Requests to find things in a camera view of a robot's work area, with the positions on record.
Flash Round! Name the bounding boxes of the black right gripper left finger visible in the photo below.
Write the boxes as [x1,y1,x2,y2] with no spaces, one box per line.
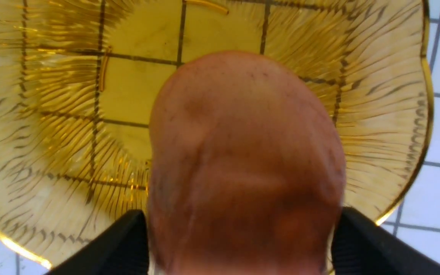
[47,210,150,275]

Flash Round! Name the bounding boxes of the amber glass plate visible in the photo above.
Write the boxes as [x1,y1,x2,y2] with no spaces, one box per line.
[0,0,434,269]

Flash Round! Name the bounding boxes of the brown potato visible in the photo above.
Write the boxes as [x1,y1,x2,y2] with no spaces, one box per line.
[148,51,346,275]

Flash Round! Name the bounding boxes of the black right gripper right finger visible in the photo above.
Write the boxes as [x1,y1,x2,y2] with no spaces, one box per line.
[331,207,440,275]

